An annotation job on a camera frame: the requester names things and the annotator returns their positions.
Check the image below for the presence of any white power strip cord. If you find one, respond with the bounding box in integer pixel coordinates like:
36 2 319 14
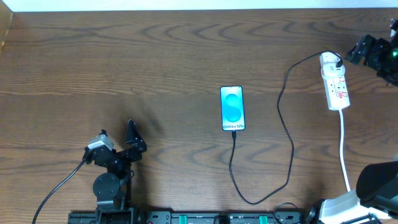
338 108 352 193

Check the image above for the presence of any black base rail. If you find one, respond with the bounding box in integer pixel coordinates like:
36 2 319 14
67 211 305 224

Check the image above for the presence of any white wall charger adapter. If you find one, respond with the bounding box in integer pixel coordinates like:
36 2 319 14
320 52 346 80

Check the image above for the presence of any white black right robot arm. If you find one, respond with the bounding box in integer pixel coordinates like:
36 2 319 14
305 19 397 223

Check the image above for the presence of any white power strip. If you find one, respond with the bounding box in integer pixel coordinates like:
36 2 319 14
323 76 350 111

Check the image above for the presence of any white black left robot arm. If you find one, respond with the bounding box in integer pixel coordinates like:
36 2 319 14
83 119 147 223

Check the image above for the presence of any black USB charging cable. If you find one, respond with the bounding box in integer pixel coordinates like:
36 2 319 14
228 49 344 206

